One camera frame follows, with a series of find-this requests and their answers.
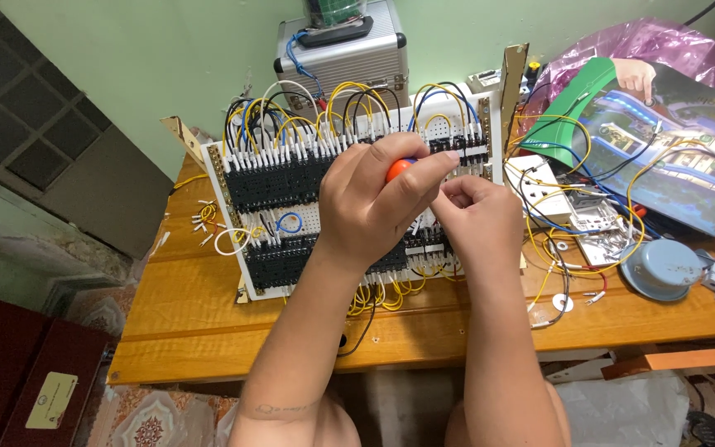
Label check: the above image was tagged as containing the black tray with green part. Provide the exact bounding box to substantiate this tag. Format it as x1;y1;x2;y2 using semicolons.
298;0;374;49

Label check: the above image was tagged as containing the thin black cable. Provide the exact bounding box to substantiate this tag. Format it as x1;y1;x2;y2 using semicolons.
336;287;379;359

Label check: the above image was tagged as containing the person's right hand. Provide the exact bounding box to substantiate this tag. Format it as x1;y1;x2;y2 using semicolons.
429;175;526;281

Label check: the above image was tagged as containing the glossy printed poster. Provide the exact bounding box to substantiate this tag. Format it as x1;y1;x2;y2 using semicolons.
521;57;715;238

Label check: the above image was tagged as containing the white wired terminal board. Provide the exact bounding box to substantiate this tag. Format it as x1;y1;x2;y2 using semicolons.
201;79;505;305

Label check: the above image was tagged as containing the orange handled screwdriver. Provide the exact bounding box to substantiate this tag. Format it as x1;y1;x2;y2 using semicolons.
385;157;418;184

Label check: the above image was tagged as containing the silver aluminium case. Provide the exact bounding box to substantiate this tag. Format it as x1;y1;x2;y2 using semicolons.
273;0;410;114

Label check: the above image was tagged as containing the orange wooden strip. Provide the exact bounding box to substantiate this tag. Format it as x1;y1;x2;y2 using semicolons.
601;345;715;381

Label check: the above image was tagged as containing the person's left hand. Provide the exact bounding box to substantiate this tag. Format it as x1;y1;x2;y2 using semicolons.
317;132;461;274

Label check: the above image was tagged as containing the dark red cabinet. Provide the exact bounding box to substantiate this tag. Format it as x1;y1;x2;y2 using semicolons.
0;291;114;447

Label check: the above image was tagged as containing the thick black cable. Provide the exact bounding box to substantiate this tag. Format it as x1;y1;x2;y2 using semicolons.
682;0;715;27

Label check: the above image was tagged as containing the grey connector block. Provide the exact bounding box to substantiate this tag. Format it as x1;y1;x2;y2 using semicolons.
465;67;502;95

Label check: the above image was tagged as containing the dark window grille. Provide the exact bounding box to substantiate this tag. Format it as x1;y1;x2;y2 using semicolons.
0;0;114;193

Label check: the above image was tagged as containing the white plastic sheet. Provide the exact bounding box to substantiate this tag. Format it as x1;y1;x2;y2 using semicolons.
547;371;691;447

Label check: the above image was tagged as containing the white wire loop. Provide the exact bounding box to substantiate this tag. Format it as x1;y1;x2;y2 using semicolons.
213;227;253;257

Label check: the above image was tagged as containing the blue cable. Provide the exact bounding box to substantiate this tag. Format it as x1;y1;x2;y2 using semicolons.
286;30;324;100

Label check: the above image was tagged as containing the pink plastic bag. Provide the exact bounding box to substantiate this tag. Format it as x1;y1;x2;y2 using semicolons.
522;17;715;134

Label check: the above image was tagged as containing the bunch of short ferruled wires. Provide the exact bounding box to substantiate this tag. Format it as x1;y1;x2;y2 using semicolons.
190;199;228;248

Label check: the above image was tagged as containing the white socket box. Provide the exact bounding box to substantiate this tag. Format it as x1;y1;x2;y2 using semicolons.
504;154;573;226

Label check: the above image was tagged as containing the brass slotted bracket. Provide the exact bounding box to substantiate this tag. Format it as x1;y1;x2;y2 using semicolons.
159;115;211;176
498;43;530;157

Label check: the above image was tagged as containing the tangle of loose wires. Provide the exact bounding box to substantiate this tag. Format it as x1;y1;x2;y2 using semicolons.
504;112;715;330

